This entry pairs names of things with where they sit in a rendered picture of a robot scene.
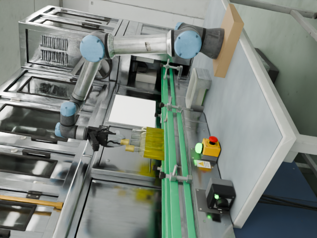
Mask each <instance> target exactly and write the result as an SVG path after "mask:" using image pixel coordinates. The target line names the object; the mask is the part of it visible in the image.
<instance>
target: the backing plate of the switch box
mask: <svg viewBox="0 0 317 238"><path fill-rule="evenodd" d="M195 192H196V199H197V206H198V211H201V212H208V213H218V214H225V215H230V214H229V211H220V210H216V209H209V208H208V205H207V199H206V194H205V192H206V190H204V189H197V188H195Z"/></svg>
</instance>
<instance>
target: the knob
mask: <svg viewBox="0 0 317 238"><path fill-rule="evenodd" d="M215 204H216V207H217V209H218V210H220V211H229V206H228V200H227V199H225V198H219V199H217V200H216V203H215Z"/></svg>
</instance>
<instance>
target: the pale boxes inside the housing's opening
mask: <svg viewBox="0 0 317 238"><path fill-rule="evenodd" d="M136 60H137V61H143V62H148V63H153V62H154V59H148V58H143V57H136ZM145 70H146V68H143V67H138V68H137V73H136V79H135V80H136V81H140V82H145V83H151V84H155V83H156V78H157V70H156V69H151V68H148V70H147V72H145V73H140V72H141V71H145Z"/></svg>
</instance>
